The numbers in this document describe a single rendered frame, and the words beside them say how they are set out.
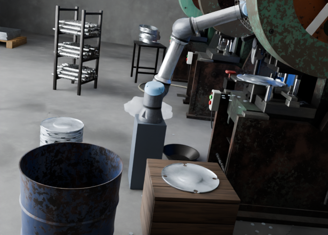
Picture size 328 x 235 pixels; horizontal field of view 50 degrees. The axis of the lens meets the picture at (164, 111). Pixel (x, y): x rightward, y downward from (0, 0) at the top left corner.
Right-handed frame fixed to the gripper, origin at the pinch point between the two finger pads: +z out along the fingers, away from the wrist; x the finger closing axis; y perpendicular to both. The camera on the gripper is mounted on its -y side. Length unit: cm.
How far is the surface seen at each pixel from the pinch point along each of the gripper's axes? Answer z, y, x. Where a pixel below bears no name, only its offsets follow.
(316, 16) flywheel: -30, 13, -40
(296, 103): 16.5, 21.1, -24.7
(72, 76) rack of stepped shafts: 69, -141, 193
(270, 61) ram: -2.0, 9.3, -4.8
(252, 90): 16.6, 2.3, -4.0
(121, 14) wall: 18, -122, 660
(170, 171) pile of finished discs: 54, -46, -47
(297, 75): 3.6, 25.5, -9.4
